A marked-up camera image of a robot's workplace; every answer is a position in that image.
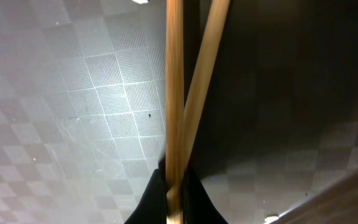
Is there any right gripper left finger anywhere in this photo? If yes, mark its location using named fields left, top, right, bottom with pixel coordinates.
left=125, top=158, right=167, bottom=224

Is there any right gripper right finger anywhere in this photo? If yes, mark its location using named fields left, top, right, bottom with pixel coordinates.
left=181, top=169, right=227, bottom=224

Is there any wooden chopstick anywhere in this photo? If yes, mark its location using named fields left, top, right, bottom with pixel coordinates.
left=165, top=0, right=184, bottom=224
left=166, top=0, right=231, bottom=203

